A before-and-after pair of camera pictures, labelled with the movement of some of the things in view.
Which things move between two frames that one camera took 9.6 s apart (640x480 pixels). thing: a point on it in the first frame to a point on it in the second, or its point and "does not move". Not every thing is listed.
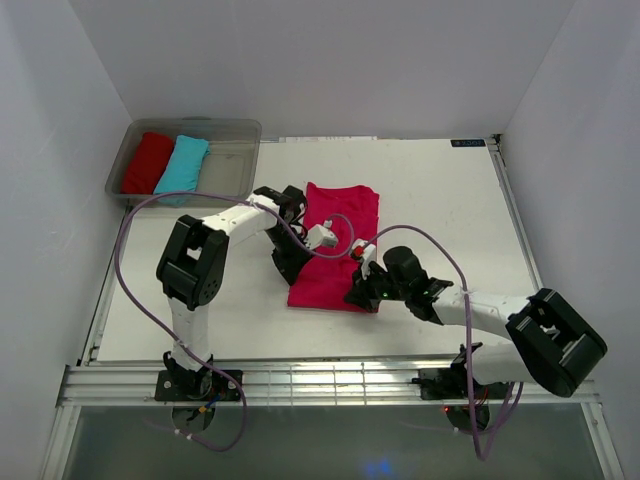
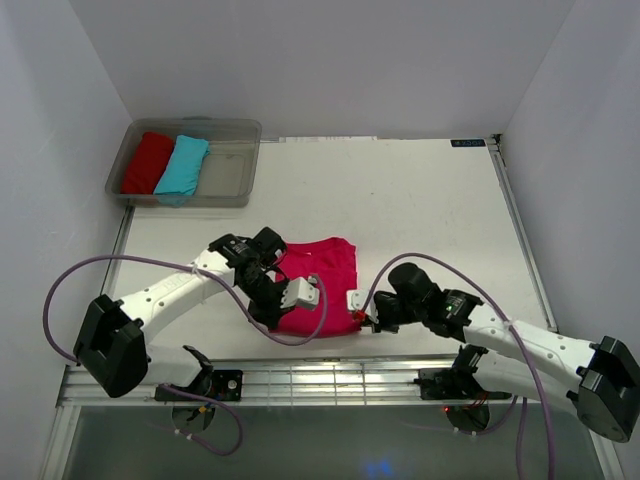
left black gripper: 291,266 to 269,315
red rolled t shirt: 146,163 does not move
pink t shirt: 327,272 to 332,263
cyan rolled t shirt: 181,171 does not move
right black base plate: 451,383 does not move
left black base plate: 197,385 does not move
